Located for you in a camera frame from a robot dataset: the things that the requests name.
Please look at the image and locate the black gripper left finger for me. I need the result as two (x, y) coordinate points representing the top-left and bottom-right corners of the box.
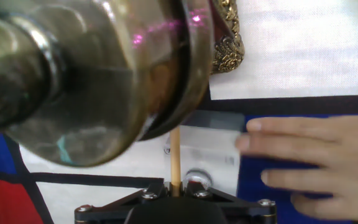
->
(75, 182), (172, 224)

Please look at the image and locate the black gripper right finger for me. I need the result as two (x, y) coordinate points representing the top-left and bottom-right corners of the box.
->
(181, 182), (278, 224)

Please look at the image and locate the grey box with red button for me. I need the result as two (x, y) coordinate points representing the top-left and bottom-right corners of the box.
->
(163, 110), (246, 197)

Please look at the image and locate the thin wooden stick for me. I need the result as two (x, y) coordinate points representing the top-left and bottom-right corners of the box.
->
(170, 126), (182, 197)

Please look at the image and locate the brown brass phone handset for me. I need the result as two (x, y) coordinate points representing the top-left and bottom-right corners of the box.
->
(0, 0), (216, 169)

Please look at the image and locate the bare human hand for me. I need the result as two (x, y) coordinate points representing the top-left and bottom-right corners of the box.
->
(234, 114), (358, 223)

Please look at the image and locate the colourful Mondrian pattern tablecloth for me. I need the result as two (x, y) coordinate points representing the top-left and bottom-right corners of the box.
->
(0, 0), (358, 224)

